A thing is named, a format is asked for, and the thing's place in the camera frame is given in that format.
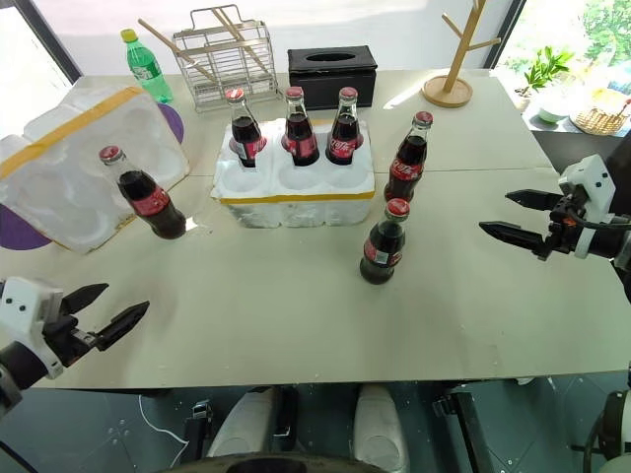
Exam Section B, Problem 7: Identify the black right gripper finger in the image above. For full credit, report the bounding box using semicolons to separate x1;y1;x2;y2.
478;221;549;260
505;189;564;213

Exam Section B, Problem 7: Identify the black tissue box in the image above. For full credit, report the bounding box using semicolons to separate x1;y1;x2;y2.
286;44;381;111

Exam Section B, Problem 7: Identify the dark side table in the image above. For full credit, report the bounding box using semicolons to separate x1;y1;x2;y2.
522;110;631;174

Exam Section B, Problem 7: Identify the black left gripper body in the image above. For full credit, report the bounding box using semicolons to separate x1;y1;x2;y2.
41;313;100;370

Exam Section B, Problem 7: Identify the white and green bowl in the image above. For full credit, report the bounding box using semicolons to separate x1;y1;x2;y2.
535;103;569;125

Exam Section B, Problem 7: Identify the purple round mat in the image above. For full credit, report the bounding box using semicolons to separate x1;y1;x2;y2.
0;203;54;253
156;101;185;147

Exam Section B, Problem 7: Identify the thin white floor cable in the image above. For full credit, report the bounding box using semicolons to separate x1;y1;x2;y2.
137;392;189;447

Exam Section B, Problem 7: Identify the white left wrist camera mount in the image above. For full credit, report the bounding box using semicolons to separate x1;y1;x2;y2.
0;276;66;380

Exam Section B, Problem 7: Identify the wooden mug tree stand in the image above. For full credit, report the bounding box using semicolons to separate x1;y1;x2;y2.
422;0;512;108

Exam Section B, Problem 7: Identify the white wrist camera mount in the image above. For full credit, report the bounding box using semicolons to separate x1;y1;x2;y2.
0;276;66;380
558;154;618;260

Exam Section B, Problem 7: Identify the green plastic bottle yellow cap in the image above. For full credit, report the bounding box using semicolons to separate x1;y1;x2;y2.
119;28;175;105

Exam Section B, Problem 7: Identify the woven wicker basket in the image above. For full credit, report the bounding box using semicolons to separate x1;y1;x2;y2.
570;104;631;136

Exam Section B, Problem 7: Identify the black table frame leg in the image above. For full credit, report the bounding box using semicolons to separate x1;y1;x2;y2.
183;399;214;460
432;386;500;473

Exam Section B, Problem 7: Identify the glass cola bottle red cap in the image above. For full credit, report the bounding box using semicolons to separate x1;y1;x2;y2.
383;110;436;204
98;145;188;241
358;197;412;287
324;86;367;167
281;86;321;168
224;88;269;169

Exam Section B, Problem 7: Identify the green potted plant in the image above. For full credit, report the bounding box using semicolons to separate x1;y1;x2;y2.
514;45;577;114

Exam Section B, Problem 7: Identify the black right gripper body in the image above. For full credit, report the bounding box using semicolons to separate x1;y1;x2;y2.
543;193;594;260

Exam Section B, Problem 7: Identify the white foam bottle tray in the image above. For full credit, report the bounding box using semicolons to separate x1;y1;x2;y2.
210;116;377;231

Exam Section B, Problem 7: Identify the black window frame post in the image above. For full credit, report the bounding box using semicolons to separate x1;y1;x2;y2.
20;0;84;84
484;0;527;71

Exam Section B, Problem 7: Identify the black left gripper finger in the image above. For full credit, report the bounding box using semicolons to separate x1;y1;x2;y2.
95;301;151;352
61;282;110;317

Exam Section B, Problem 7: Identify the white rounded robot leg cover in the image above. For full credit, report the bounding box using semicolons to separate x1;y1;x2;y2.
353;382;411;473
205;386;299;460

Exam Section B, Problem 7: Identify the metal wire rack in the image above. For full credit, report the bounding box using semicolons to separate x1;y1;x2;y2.
172;4;278;114

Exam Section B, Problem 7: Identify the wooden chopstick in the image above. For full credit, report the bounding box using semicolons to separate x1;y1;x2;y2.
137;18;204;69
210;6;270;66
218;8;277;63

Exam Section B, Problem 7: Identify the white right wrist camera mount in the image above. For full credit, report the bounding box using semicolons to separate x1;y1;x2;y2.
558;154;618;260

